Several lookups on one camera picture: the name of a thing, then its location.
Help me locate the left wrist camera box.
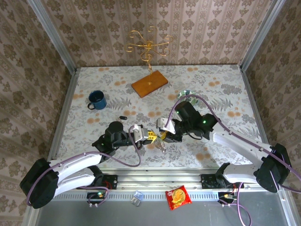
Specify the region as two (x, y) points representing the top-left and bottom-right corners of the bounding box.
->
(128, 124), (148, 143)

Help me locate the gold wire stand wooden base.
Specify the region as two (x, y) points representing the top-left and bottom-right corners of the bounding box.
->
(126, 26), (174, 99)

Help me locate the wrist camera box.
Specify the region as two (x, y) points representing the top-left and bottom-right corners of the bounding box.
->
(156, 117), (176, 135)
(128, 124), (148, 143)

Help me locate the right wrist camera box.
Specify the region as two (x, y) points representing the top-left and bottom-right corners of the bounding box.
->
(156, 117), (176, 135)

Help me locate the grey metal shelf panel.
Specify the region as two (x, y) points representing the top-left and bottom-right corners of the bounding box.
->
(35, 190), (292, 226)

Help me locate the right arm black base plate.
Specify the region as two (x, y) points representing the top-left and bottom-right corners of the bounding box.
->
(201, 173), (245, 189)

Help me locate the dark blue mug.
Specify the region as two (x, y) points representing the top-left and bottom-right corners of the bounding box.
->
(87, 90), (108, 111)

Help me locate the aluminium side rail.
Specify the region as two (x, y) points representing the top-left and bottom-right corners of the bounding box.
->
(239, 65), (277, 171)
(44, 68), (79, 172)

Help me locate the leaf pattern bowl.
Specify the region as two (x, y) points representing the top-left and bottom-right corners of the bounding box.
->
(177, 89), (198, 106)

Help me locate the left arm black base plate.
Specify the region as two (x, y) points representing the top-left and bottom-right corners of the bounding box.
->
(76, 174), (118, 190)

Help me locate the red snack packet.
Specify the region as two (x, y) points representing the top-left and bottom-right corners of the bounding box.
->
(165, 185), (192, 211)

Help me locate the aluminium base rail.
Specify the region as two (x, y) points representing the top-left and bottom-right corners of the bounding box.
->
(32, 168), (290, 191)

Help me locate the aluminium frame post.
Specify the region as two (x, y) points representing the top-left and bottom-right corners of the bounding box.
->
(239, 0), (286, 71)
(27, 0), (77, 73)

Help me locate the floral table cover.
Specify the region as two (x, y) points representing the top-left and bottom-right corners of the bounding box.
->
(50, 65), (271, 169)

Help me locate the slotted grey cable duct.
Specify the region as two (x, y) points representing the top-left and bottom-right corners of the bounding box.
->
(41, 192), (221, 201)

